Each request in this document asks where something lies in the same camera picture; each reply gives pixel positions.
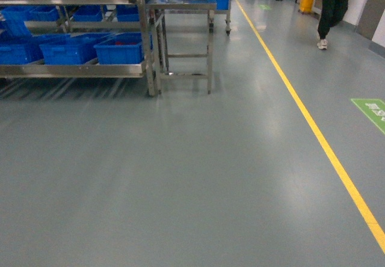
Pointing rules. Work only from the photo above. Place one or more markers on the empty blue bin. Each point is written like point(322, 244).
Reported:
point(74, 50)

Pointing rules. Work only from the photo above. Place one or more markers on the small steel table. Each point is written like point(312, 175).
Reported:
point(183, 40)

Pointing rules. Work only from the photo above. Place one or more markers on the blue bin with red parts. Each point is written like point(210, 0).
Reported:
point(126, 48)

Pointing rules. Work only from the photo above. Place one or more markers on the walking person in black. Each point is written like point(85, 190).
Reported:
point(332, 14)

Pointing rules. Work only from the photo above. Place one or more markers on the yellow mop bucket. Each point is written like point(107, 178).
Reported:
point(305, 6)

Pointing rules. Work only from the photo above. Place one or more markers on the steel flow rack shelf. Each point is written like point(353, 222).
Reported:
point(33, 66)

